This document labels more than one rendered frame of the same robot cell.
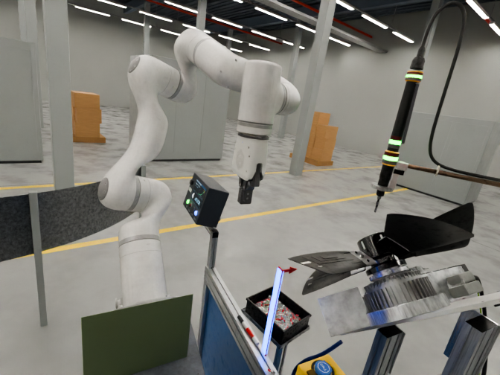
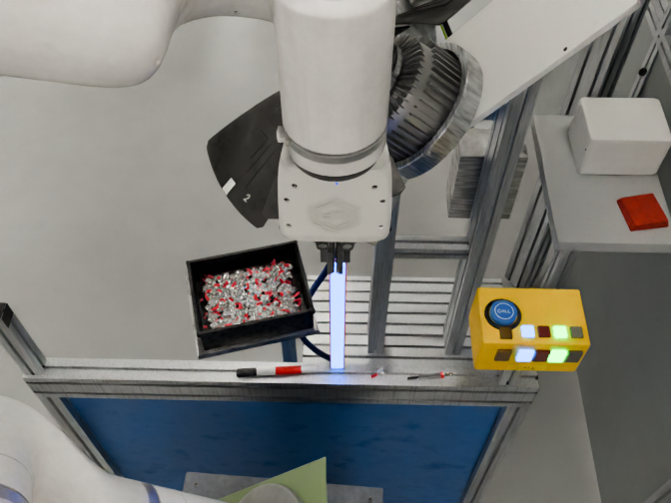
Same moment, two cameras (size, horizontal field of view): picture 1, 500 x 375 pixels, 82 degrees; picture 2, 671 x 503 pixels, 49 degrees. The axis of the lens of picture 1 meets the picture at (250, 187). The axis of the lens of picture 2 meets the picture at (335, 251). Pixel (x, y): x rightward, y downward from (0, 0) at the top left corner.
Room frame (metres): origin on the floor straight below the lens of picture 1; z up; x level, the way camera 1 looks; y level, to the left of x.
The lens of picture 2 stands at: (0.48, 0.38, 2.03)
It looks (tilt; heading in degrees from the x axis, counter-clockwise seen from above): 54 degrees down; 300
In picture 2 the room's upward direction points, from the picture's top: straight up
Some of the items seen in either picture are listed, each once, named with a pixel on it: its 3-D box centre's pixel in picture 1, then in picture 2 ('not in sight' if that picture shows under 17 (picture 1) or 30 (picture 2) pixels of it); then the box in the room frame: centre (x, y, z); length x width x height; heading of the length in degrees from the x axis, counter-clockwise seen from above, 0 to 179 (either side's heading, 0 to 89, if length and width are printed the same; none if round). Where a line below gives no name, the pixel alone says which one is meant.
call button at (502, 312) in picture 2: (323, 369); (503, 313); (0.54, -0.24, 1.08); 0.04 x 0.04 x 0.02
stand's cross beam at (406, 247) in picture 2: not in sight; (429, 247); (0.80, -0.66, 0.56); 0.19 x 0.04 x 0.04; 28
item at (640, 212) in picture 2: not in sight; (643, 211); (0.40, -0.73, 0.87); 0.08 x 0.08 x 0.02; 38
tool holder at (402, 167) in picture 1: (388, 175); not in sight; (0.93, -0.44, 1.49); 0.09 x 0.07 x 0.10; 63
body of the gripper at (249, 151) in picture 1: (251, 154); (335, 181); (0.69, 0.01, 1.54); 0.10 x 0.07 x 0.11; 28
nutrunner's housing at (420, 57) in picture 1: (399, 126); not in sight; (0.93, -0.43, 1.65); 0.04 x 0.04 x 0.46
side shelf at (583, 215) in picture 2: not in sight; (599, 179); (0.50, -0.80, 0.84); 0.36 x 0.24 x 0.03; 118
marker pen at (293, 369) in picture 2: (248, 329); (277, 370); (0.85, -0.07, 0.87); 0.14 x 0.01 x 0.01; 33
